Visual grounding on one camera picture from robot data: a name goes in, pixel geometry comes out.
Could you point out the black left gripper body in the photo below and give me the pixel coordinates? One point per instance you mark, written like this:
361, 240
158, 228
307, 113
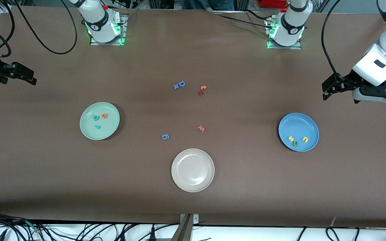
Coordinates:
346, 81

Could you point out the blue plate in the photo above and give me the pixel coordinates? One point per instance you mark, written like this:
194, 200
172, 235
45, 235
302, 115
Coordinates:
300, 124

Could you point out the aluminium corner profile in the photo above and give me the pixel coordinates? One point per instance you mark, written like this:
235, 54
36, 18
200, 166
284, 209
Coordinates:
3, 9

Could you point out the white paper scrap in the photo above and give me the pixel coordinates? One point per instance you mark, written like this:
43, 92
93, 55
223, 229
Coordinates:
333, 221

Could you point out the teal foam letter b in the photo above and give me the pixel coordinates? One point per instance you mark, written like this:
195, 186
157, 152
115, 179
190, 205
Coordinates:
93, 116

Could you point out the red box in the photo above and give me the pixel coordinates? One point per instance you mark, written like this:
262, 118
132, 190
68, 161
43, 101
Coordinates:
273, 3

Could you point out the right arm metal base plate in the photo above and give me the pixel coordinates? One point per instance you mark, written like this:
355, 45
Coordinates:
107, 43

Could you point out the beige plate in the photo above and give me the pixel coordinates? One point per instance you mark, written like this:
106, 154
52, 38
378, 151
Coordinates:
193, 170

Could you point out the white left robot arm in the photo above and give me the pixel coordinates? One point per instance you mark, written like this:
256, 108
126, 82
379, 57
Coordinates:
370, 72

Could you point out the person in blue jeans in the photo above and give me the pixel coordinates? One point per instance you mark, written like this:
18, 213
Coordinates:
209, 3

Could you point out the blue foam letter D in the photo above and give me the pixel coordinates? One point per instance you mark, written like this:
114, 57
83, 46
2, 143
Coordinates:
180, 82

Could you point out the blue foam letter g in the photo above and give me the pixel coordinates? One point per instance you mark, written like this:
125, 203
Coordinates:
163, 137

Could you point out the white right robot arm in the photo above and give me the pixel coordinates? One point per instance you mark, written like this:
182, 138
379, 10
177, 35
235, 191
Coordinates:
101, 23

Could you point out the light green plate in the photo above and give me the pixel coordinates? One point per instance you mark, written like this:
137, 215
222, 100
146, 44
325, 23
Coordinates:
107, 130

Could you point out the aluminium profile with bracket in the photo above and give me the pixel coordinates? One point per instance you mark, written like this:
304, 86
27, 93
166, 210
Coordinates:
183, 231

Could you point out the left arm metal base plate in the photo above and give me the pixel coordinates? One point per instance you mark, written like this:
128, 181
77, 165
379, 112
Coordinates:
281, 47

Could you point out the black power plug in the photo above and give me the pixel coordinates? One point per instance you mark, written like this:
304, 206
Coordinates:
152, 234

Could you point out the pink foam letter w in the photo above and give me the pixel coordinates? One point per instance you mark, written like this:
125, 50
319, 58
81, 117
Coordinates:
201, 129

